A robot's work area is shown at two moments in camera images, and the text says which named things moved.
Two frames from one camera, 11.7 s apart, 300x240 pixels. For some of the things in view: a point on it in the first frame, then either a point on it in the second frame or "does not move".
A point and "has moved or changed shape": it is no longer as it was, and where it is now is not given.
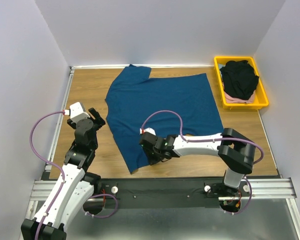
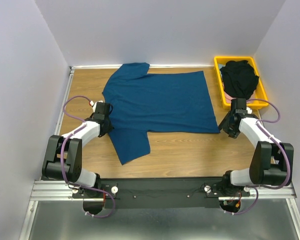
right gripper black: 152,160 → 233,134
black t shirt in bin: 239,79 does not move
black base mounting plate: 159,193 does not move
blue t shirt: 176,105 has moved or changed shape
